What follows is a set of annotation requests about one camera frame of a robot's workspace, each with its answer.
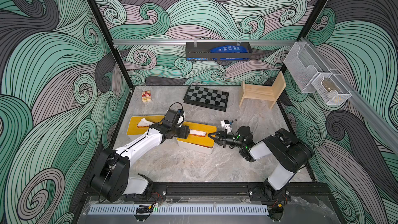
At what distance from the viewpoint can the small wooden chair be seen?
97cm

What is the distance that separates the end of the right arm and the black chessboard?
0.30 meters

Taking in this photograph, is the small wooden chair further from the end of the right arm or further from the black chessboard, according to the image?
the end of the right arm

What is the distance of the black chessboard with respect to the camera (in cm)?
109

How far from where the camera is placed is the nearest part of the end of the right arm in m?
0.76

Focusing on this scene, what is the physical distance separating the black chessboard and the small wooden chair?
0.42 ft
